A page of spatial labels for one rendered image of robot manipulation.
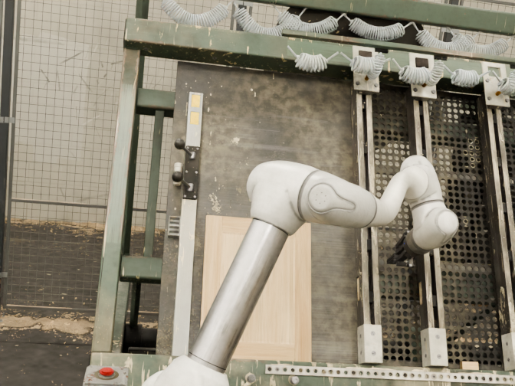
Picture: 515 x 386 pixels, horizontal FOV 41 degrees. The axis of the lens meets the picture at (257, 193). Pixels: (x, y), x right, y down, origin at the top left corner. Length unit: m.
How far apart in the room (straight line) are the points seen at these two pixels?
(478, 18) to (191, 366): 2.26
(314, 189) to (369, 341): 0.87
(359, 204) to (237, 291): 0.36
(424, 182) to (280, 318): 0.66
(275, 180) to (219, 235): 0.70
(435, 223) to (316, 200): 0.57
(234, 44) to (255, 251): 1.11
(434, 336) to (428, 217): 0.51
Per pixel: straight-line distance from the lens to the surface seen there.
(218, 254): 2.33
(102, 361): 2.22
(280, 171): 1.70
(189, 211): 2.34
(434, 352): 2.42
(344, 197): 1.59
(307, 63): 2.48
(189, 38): 2.58
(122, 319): 2.78
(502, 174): 2.75
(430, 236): 2.09
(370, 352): 2.33
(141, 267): 2.36
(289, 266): 2.37
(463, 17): 3.34
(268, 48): 2.61
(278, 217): 1.67
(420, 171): 2.12
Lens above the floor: 1.84
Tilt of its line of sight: 11 degrees down
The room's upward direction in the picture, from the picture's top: 7 degrees clockwise
